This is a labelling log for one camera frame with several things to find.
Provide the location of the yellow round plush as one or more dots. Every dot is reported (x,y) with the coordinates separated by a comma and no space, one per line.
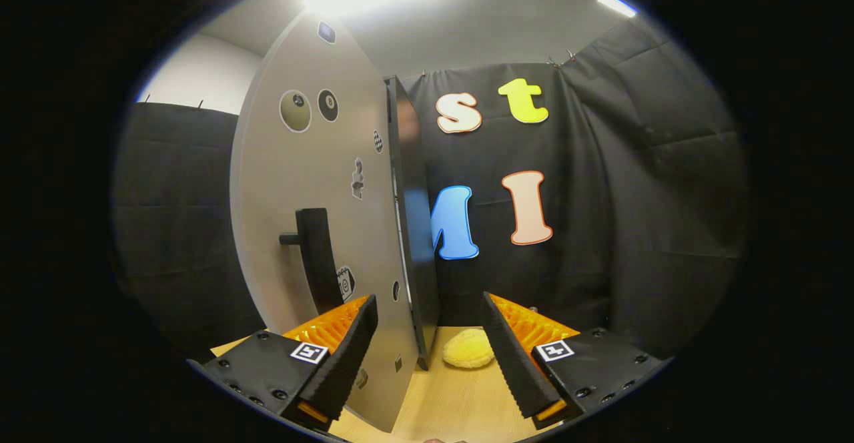
(468,348)

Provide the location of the narrow ceiling light strip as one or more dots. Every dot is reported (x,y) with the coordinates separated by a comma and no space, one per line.
(615,3)

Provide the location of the beige shoe cabinet door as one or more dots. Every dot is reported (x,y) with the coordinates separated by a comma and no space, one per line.
(287,183)

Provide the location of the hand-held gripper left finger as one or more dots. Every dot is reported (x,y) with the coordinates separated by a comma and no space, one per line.
(347,356)

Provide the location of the dark grey shoe cabinet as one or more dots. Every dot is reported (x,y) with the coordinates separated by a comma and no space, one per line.
(417,263)

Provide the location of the black backdrop cloth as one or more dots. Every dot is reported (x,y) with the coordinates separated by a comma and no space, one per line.
(634,229)

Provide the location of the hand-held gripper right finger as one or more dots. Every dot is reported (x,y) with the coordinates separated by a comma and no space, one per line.
(514,363)

